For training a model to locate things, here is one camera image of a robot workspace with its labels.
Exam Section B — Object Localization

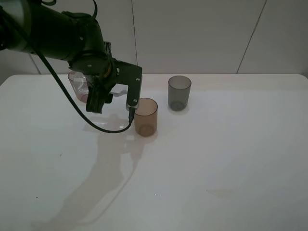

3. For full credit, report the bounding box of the grey translucent plastic cup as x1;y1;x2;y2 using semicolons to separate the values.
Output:
168;76;192;112

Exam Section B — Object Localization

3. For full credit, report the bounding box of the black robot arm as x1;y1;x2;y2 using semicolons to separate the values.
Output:
0;0;113;113

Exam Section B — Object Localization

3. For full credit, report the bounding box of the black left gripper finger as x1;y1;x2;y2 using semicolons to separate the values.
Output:
105;93;113;104

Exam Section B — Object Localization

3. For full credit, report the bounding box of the pink translucent plastic cup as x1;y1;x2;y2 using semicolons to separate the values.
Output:
68;71;89;103

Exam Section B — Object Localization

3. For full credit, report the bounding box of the orange translucent plastic cup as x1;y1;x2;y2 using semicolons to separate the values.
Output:
134;98;158;137

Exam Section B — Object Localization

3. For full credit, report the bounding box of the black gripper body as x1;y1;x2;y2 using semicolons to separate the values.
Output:
84;56;116;96

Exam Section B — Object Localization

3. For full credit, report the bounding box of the black cable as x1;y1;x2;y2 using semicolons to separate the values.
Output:
0;0;136;133

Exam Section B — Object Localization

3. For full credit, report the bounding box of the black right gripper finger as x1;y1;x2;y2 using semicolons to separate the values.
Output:
86;84;107;114

